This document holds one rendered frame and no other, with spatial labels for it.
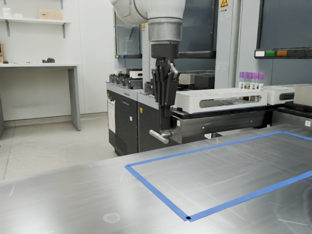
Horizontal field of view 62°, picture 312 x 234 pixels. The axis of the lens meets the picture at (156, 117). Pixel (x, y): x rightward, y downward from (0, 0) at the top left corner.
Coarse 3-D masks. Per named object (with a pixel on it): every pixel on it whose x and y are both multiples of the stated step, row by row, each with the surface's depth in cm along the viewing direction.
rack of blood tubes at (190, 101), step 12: (180, 96) 74; (192, 96) 70; (204, 96) 72; (216, 96) 73; (228, 96) 75; (240, 96) 77; (264, 96) 82; (192, 108) 71; (204, 108) 72; (216, 108) 74; (228, 108) 76
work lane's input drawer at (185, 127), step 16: (176, 112) 72; (208, 112) 72; (224, 112) 75; (240, 112) 77; (256, 112) 79; (272, 112) 82; (176, 128) 71; (192, 128) 70; (208, 128) 72; (224, 128) 75; (240, 128) 77
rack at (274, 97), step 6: (288, 84) 99; (294, 84) 99; (300, 84) 99; (306, 84) 100; (270, 90) 84; (276, 90) 83; (282, 90) 84; (288, 90) 86; (294, 90) 87; (270, 96) 84; (276, 96) 84; (282, 96) 99; (288, 96) 98; (270, 102) 84; (276, 102) 84; (282, 102) 86
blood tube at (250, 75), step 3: (249, 72) 84; (249, 75) 83; (252, 75) 83; (249, 78) 83; (252, 78) 83; (249, 81) 83; (249, 84) 84; (249, 87) 84; (246, 96) 85; (249, 96) 84; (246, 99) 85; (249, 99) 85
